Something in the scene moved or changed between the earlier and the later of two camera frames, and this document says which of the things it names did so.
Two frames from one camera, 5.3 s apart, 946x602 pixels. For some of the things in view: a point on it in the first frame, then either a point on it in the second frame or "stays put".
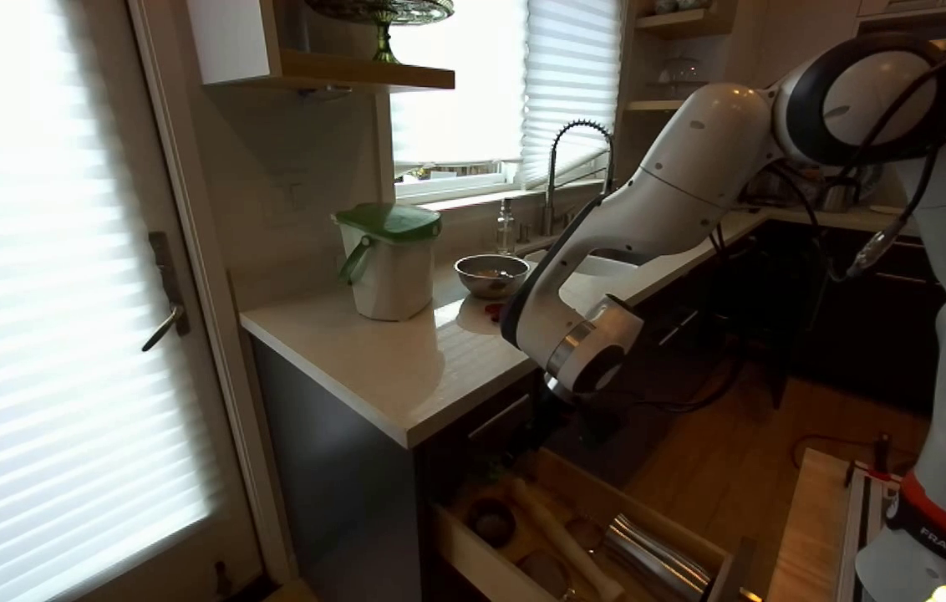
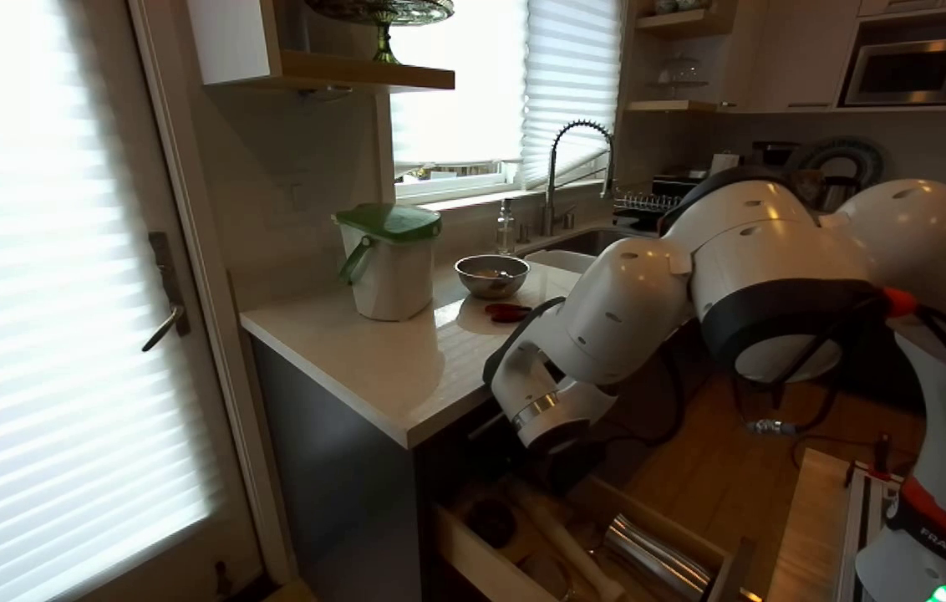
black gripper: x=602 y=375 → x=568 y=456
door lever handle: x=180 y=318 stays put
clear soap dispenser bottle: x=507 y=238 stays put
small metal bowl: x=494 y=277 stays put
